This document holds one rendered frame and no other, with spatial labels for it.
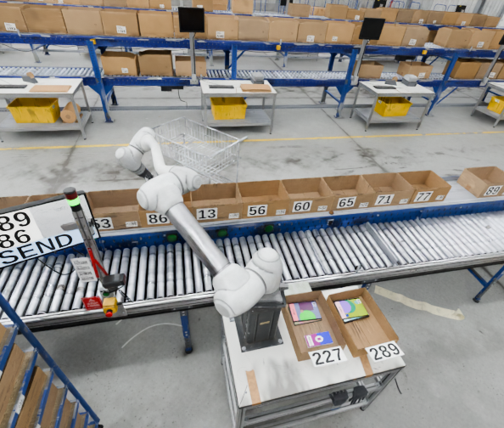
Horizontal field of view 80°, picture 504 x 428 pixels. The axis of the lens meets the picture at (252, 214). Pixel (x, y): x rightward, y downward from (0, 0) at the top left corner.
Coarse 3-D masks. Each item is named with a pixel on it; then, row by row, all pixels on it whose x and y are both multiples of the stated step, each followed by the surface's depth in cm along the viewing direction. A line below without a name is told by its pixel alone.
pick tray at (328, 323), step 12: (288, 300) 198; (300, 300) 202; (312, 300) 204; (324, 300) 195; (288, 312) 196; (324, 312) 197; (288, 324) 182; (300, 324) 189; (312, 324) 190; (324, 324) 190; (336, 324) 182; (300, 336) 183; (336, 336) 183; (300, 348) 177; (312, 348) 178; (324, 348) 178; (300, 360) 172
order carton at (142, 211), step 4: (188, 192) 251; (184, 196) 253; (188, 196) 254; (184, 200) 256; (188, 200) 257; (184, 204) 253; (188, 204) 254; (140, 208) 229; (188, 208) 226; (192, 208) 227; (140, 212) 219; (144, 212) 220; (148, 212) 221; (152, 212) 222; (156, 212) 222; (192, 212) 230; (140, 216) 221; (144, 216) 222; (140, 220) 224; (144, 220) 225; (144, 224) 227; (148, 224) 228; (152, 224) 229; (156, 224) 230; (160, 224) 231; (164, 224) 231; (168, 224) 232; (172, 224) 233
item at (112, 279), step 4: (108, 276) 168; (112, 276) 168; (116, 276) 168; (120, 276) 168; (124, 276) 169; (104, 280) 166; (108, 280) 166; (112, 280) 165; (116, 280) 166; (120, 280) 166; (124, 280) 168; (104, 284) 165; (108, 284) 165; (112, 284) 166; (116, 284) 167; (120, 284) 168; (124, 284) 169; (104, 288) 167; (108, 288) 167; (112, 288) 170; (116, 288) 171
